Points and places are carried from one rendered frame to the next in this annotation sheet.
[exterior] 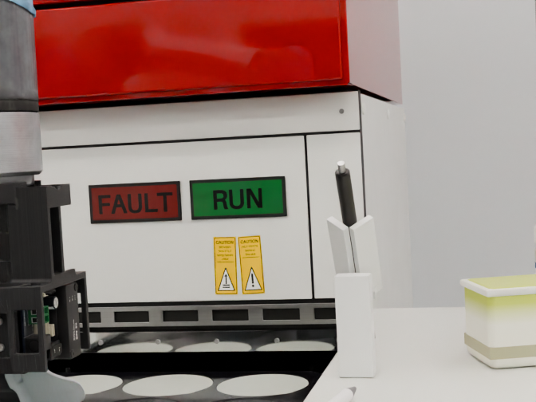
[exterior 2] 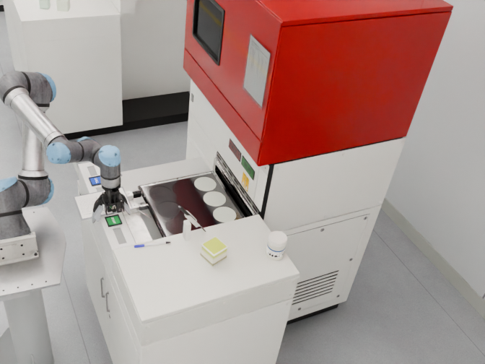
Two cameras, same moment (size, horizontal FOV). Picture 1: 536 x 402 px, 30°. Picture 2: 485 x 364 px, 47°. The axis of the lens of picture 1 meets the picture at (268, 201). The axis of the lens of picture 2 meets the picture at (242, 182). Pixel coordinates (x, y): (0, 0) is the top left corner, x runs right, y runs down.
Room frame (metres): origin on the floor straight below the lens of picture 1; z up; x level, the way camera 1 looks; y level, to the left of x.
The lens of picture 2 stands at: (-0.10, -1.30, 2.52)
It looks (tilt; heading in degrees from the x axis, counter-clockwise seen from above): 39 degrees down; 46
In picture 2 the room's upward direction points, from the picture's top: 9 degrees clockwise
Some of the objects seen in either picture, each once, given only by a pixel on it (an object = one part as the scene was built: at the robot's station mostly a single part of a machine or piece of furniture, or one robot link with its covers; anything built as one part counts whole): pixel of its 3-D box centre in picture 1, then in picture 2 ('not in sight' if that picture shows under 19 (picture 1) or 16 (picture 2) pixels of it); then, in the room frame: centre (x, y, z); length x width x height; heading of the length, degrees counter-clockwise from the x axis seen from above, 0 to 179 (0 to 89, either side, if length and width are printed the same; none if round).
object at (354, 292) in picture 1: (356, 292); (191, 224); (0.84, -0.07, 1.03); 0.06 x 0.04 x 0.13; 168
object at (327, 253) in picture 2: not in sight; (268, 226); (1.59, 0.21, 0.41); 0.82 x 0.71 x 0.82; 78
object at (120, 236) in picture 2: not in sight; (105, 213); (0.66, 0.29, 0.89); 0.55 x 0.09 x 0.14; 78
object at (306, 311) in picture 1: (180, 315); (236, 181); (1.21, 0.11, 0.96); 0.44 x 0.01 x 0.02; 78
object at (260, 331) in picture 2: not in sight; (171, 296); (0.88, 0.09, 0.41); 0.97 x 0.64 x 0.82; 78
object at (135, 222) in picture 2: not in sight; (134, 225); (0.74, 0.18, 0.87); 0.36 x 0.08 x 0.03; 78
